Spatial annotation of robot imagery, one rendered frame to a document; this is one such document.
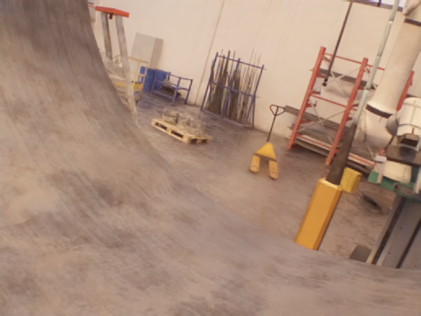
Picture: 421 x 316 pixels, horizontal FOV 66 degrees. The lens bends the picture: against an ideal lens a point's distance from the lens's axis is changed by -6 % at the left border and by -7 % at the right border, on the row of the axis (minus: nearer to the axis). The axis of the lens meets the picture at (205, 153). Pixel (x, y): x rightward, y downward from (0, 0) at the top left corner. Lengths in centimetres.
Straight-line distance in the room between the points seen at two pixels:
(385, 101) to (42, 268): 159
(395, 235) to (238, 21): 1138
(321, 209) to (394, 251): 111
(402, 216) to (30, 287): 189
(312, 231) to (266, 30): 1133
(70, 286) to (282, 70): 1143
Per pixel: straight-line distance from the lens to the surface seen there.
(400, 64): 178
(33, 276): 56
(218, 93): 1208
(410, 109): 145
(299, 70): 1159
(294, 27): 1195
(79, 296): 54
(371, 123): 180
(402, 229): 218
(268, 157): 763
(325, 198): 116
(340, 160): 115
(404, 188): 188
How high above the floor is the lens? 175
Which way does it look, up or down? 15 degrees down
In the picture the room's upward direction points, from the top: 16 degrees clockwise
